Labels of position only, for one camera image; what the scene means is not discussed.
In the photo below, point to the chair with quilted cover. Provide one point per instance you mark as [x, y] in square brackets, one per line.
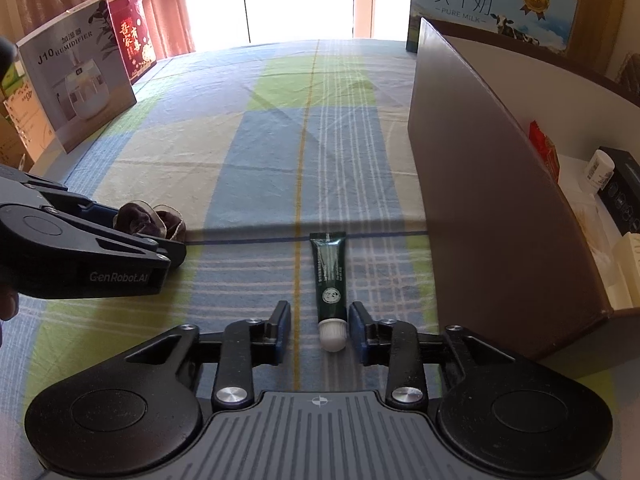
[631, 77]

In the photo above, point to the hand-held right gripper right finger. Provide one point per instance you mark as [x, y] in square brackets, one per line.
[356, 330]

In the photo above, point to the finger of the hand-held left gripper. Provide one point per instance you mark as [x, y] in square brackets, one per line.
[97, 212]
[170, 252]

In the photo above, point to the pink curtain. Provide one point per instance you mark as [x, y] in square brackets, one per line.
[165, 5]

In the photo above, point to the brown storage box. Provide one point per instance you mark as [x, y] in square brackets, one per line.
[475, 170]

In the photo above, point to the wooden cabinet panel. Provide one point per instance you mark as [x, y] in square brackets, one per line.
[595, 10]

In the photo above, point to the red snack packet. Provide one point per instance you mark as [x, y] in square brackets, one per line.
[545, 152]

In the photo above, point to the person's left hand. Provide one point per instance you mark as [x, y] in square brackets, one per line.
[7, 305]

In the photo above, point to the cream hair claw clip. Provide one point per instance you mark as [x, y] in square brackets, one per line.
[627, 270]

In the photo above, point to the white humidifier box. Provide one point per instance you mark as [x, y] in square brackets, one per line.
[80, 75]

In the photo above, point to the brown scrunchie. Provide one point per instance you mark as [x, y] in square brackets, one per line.
[145, 217]

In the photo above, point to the dark red gift box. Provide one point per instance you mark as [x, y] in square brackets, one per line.
[132, 35]

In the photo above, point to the dark green tube white cap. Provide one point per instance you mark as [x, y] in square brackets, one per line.
[327, 270]

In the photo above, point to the black product box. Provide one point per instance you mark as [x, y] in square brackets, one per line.
[625, 195]

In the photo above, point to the desktop with checked tablecloth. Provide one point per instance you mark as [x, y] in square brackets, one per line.
[280, 150]

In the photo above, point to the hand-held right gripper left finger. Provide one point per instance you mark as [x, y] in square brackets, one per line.
[285, 325]

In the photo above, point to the small white bottle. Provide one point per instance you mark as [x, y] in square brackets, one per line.
[600, 170]

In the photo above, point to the orange cardboard box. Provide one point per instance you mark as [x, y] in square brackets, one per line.
[25, 125]

